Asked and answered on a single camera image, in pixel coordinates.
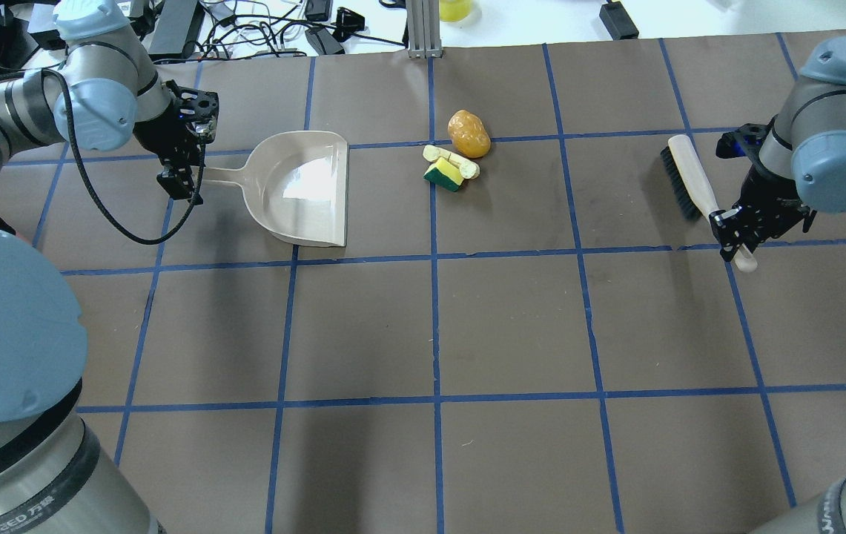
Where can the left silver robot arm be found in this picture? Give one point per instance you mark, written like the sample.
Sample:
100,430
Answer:
55,477

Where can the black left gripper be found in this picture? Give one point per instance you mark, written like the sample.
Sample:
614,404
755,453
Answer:
162,136

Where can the aluminium frame post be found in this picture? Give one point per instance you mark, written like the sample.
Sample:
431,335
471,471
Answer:
423,25

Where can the beige plastic dustpan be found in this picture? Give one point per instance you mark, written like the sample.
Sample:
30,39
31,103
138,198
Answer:
295,185

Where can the yellow green sponge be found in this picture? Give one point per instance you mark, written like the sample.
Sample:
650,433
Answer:
444,174

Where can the white hand brush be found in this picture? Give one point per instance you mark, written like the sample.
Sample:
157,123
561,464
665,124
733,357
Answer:
692,188

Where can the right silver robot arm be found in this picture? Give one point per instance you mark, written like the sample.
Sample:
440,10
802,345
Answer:
798,170

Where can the orange potato toy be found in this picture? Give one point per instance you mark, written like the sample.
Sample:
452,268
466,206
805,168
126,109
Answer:
468,135

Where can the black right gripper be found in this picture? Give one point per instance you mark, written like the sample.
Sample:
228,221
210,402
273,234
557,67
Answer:
770,199

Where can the black power adapter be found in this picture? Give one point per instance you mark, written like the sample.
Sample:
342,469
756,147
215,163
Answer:
617,21

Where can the cream curved peel piece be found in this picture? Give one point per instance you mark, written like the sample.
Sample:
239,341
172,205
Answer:
468,169

